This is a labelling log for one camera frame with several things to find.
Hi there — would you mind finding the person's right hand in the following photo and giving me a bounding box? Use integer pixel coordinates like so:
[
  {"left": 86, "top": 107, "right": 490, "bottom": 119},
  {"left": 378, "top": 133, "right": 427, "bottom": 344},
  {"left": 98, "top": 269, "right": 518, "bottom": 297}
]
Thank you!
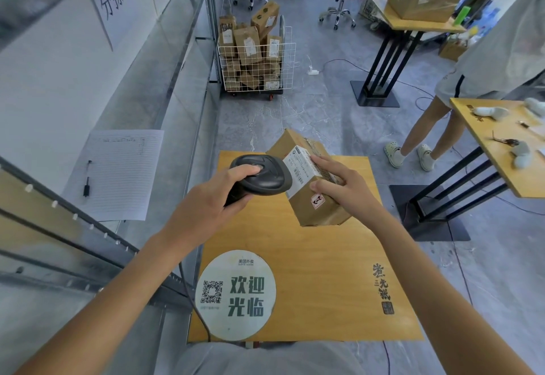
[{"left": 309, "top": 155, "right": 391, "bottom": 229}]

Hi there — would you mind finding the person's left hand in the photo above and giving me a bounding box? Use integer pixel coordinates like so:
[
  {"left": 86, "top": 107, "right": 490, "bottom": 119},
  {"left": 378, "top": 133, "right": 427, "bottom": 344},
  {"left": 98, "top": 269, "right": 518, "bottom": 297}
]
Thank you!
[{"left": 162, "top": 164, "right": 262, "bottom": 253}]

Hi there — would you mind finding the labelled cardboard parcel box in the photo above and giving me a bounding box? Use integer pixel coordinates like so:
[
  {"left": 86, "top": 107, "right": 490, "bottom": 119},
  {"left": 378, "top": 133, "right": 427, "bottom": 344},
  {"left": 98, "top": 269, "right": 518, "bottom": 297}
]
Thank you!
[{"left": 265, "top": 128, "right": 352, "bottom": 227}]

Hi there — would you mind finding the black barcode scanner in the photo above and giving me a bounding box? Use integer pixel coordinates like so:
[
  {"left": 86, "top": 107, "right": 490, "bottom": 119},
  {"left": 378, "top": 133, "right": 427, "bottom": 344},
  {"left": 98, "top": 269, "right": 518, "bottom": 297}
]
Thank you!
[{"left": 223, "top": 154, "right": 294, "bottom": 208}]

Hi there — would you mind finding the person's right forearm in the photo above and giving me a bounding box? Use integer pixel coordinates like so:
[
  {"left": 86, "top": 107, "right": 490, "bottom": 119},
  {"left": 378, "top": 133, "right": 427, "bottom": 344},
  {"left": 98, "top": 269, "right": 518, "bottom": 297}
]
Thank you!
[{"left": 362, "top": 209, "right": 535, "bottom": 375}]

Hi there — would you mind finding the person's left forearm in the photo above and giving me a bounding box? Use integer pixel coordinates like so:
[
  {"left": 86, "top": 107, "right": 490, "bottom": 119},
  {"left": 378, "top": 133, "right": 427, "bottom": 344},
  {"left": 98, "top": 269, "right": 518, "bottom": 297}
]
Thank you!
[{"left": 15, "top": 228, "right": 205, "bottom": 375}]

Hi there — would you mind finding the round white table sticker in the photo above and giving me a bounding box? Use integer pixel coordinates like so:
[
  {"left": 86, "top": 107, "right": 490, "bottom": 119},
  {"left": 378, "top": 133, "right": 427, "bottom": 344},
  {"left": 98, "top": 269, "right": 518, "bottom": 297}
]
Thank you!
[{"left": 194, "top": 250, "right": 277, "bottom": 342}]

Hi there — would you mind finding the lined paper sheet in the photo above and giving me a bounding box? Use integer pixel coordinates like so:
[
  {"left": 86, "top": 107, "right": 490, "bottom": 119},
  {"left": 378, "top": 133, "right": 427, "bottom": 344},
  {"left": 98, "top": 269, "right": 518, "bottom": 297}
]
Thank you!
[{"left": 62, "top": 129, "right": 165, "bottom": 222}]

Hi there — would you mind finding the pile of cardboard parcels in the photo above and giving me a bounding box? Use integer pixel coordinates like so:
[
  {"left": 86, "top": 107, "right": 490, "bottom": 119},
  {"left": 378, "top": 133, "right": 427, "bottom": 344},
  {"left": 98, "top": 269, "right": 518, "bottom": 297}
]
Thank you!
[{"left": 219, "top": 1, "right": 284, "bottom": 92}]

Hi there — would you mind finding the wooden table with black legs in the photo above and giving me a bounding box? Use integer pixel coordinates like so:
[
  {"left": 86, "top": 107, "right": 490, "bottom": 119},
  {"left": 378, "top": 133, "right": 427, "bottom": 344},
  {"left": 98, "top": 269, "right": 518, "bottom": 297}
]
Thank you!
[
  {"left": 389, "top": 98, "right": 545, "bottom": 242},
  {"left": 350, "top": 0, "right": 467, "bottom": 108}
]

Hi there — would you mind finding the person's grey shirt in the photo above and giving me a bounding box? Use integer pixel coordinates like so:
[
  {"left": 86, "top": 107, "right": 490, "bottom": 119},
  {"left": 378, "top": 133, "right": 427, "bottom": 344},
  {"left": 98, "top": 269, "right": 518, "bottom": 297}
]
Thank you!
[{"left": 174, "top": 341, "right": 368, "bottom": 375}]

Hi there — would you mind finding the white controller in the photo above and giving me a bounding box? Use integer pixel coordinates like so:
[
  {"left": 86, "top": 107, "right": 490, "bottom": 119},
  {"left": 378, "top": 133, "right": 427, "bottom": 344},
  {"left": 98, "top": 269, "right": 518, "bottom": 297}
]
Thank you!
[
  {"left": 511, "top": 141, "right": 532, "bottom": 170},
  {"left": 473, "top": 106, "right": 511, "bottom": 121},
  {"left": 524, "top": 97, "right": 545, "bottom": 117}
]

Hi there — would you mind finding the small cardboard box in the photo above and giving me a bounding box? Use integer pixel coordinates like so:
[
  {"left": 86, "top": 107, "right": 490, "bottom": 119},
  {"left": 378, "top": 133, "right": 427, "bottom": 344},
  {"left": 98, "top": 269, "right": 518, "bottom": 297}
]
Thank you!
[{"left": 439, "top": 38, "right": 469, "bottom": 63}]

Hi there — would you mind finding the dark bunch of keys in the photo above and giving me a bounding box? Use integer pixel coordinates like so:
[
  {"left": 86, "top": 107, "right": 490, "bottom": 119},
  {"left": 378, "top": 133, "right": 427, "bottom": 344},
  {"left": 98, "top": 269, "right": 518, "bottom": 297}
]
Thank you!
[{"left": 492, "top": 131, "right": 520, "bottom": 147}]

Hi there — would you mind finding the grey metal shelf rack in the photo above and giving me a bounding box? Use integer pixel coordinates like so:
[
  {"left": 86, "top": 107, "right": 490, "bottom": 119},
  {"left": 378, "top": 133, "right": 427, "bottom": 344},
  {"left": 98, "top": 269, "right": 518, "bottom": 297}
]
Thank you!
[{"left": 0, "top": 0, "right": 227, "bottom": 316}]

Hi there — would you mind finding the green bottle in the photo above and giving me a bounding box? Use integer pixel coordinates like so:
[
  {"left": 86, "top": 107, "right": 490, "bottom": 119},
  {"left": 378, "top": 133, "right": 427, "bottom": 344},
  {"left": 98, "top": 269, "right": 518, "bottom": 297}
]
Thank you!
[{"left": 453, "top": 5, "right": 473, "bottom": 27}]

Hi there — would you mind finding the white wire cart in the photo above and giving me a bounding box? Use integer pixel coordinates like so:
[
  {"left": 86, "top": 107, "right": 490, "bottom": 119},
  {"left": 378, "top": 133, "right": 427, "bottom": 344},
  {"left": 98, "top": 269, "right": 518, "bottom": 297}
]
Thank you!
[{"left": 217, "top": 15, "right": 297, "bottom": 101}]

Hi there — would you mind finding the white wall sign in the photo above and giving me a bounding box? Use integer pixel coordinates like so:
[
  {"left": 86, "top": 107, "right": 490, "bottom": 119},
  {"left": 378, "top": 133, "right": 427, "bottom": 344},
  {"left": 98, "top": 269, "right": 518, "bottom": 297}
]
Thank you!
[{"left": 86, "top": 0, "right": 158, "bottom": 52}]

